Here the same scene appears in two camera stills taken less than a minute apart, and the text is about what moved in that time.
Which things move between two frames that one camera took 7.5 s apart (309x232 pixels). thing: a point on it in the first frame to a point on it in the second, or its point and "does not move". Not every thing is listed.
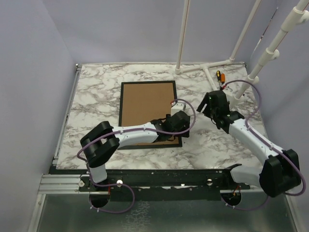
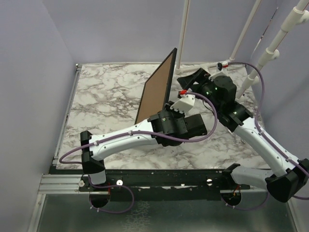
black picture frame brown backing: (143, 102) to (156, 88)
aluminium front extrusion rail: (60, 184) does not move
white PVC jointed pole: (299, 15) does not move
